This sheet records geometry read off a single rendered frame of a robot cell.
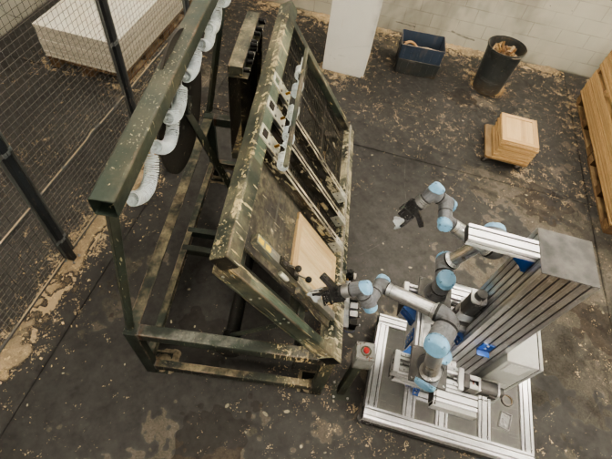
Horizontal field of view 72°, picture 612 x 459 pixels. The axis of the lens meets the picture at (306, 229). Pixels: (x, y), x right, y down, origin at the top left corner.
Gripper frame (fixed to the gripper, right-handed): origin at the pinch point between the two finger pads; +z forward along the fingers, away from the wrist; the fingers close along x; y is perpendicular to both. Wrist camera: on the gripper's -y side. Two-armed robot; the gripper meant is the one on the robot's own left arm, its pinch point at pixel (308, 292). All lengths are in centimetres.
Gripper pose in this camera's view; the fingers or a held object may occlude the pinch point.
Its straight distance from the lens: 231.0
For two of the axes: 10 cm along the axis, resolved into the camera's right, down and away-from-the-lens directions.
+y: 3.1, 9.4, 1.4
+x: 4.2, -2.7, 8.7
